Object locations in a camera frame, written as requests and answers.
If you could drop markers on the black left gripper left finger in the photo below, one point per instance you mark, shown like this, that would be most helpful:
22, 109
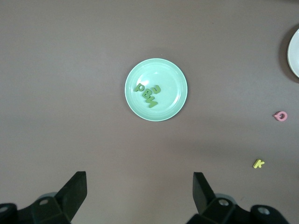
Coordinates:
70, 193

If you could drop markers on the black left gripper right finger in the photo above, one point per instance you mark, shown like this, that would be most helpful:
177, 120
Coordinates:
203, 193

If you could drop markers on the green foam letter N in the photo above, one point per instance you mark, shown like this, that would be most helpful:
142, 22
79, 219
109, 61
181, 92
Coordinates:
151, 102

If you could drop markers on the green foam letter U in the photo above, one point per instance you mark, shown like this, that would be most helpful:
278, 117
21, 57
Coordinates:
159, 89

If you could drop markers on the green foam letter B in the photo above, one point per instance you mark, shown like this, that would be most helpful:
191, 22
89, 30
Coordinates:
146, 94

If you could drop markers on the green foam letter P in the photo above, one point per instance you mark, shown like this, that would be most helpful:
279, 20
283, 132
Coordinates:
136, 88

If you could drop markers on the yellow foam letter K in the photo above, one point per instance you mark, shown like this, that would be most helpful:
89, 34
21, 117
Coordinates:
257, 164

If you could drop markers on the brown table mat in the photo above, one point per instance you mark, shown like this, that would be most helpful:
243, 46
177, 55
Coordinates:
70, 93

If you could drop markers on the pink foam letter Q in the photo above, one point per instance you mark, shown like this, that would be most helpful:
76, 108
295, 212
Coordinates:
285, 116

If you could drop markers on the light green plate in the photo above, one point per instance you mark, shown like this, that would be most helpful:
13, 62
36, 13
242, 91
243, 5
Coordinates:
170, 77

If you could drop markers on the cream plate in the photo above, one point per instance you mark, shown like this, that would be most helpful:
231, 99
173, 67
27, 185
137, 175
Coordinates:
294, 56

